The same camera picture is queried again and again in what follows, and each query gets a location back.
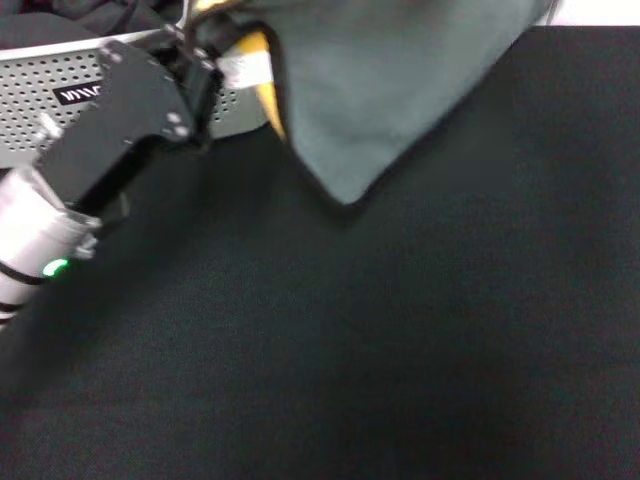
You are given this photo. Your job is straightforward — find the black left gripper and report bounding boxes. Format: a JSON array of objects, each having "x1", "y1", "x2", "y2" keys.
[{"x1": 37, "y1": 23, "x2": 225, "y2": 207}]

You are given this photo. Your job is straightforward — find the black tablecloth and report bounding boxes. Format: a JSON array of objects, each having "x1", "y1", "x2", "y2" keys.
[{"x1": 0, "y1": 24, "x2": 640, "y2": 480}]

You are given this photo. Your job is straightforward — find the grey perforated storage box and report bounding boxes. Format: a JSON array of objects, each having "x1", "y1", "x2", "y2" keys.
[{"x1": 0, "y1": 27, "x2": 276, "y2": 156}]

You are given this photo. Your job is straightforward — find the black cloth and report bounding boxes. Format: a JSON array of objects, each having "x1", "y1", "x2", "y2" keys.
[{"x1": 0, "y1": 0, "x2": 186, "y2": 39}]

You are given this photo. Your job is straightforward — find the grey yellow black-trimmed towel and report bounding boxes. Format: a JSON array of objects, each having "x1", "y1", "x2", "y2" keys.
[{"x1": 192, "y1": 0, "x2": 554, "y2": 215}]

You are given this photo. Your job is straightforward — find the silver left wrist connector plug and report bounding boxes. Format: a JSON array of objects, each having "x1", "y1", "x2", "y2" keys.
[{"x1": 37, "y1": 112, "x2": 64, "y2": 144}]

